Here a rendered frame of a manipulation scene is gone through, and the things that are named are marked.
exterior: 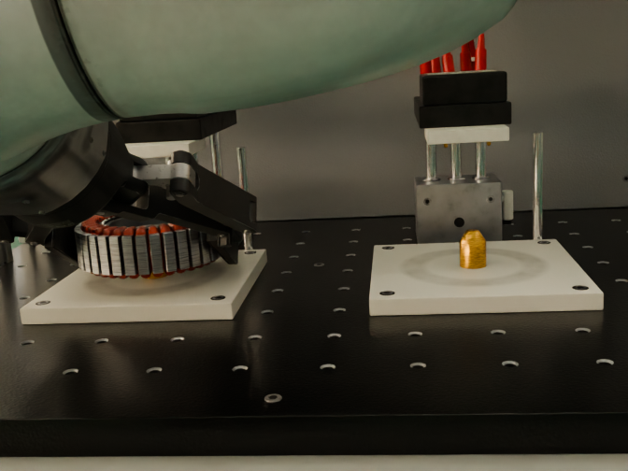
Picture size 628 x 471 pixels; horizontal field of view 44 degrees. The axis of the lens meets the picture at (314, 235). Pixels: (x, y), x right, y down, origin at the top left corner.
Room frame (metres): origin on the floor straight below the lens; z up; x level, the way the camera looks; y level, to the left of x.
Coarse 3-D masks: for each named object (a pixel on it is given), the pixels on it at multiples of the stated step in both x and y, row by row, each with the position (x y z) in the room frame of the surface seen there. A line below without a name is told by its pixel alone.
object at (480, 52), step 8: (472, 40) 0.72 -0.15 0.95; (480, 40) 0.68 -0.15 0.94; (464, 48) 0.70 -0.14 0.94; (472, 48) 0.73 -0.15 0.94; (480, 48) 0.68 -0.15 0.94; (448, 56) 0.68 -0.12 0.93; (464, 56) 0.70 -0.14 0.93; (472, 56) 0.73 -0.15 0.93; (480, 56) 0.68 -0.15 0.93; (424, 64) 0.68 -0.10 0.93; (432, 64) 0.71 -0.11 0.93; (440, 64) 0.71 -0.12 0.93; (448, 64) 0.68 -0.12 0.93; (464, 64) 0.70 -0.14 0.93; (472, 64) 0.73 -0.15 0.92; (480, 64) 0.68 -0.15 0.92; (424, 72) 0.68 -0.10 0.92; (432, 72) 0.71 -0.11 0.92; (440, 72) 0.71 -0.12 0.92
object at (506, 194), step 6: (504, 192) 0.68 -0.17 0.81; (510, 192) 0.68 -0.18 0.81; (504, 198) 0.68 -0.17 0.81; (510, 198) 0.68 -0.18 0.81; (504, 204) 0.68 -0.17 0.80; (510, 204) 0.68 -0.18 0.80; (504, 210) 0.68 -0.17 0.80; (510, 210) 0.68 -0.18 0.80; (504, 216) 0.68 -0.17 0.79; (510, 216) 0.68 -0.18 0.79; (504, 222) 0.68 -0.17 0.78; (510, 222) 0.68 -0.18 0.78
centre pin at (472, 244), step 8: (472, 232) 0.55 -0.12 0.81; (464, 240) 0.55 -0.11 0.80; (472, 240) 0.55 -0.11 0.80; (480, 240) 0.55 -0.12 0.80; (464, 248) 0.55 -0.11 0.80; (472, 248) 0.55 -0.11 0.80; (480, 248) 0.55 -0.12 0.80; (464, 256) 0.55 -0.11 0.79; (472, 256) 0.55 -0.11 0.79; (480, 256) 0.55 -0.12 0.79; (464, 264) 0.55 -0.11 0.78; (472, 264) 0.55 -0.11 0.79; (480, 264) 0.55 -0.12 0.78
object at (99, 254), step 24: (96, 216) 0.59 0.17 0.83; (96, 240) 0.54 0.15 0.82; (120, 240) 0.53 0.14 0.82; (144, 240) 0.53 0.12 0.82; (168, 240) 0.53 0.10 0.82; (192, 240) 0.54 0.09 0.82; (96, 264) 0.54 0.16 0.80; (120, 264) 0.53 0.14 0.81; (144, 264) 0.53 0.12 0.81; (168, 264) 0.53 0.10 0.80; (192, 264) 0.54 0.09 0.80
